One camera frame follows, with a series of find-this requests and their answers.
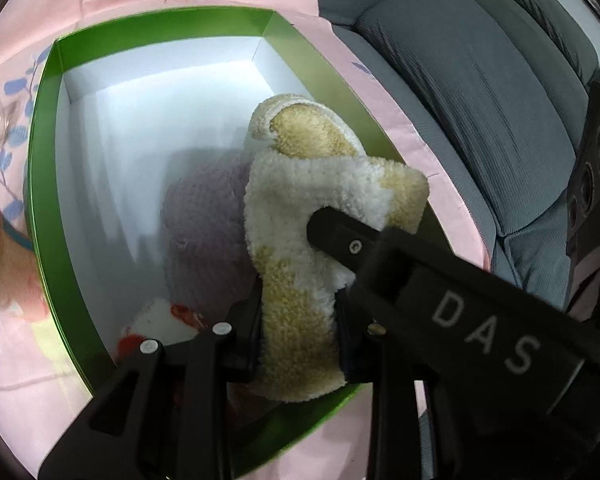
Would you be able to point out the red and white sock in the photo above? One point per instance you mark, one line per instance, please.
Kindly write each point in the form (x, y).
(160, 320)

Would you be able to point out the black camera unit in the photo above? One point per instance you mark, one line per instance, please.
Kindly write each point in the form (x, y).
(583, 201)

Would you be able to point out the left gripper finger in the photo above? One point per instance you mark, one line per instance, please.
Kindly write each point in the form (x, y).
(165, 414)

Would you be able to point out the pink gum canister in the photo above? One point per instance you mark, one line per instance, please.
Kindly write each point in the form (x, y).
(21, 291)

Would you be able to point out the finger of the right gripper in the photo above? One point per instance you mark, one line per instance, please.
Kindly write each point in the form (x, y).
(347, 240)

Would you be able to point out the green cardboard box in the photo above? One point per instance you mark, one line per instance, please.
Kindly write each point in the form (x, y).
(124, 109)

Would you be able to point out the pink printed bed sheet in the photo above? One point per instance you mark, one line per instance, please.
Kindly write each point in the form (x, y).
(41, 391)

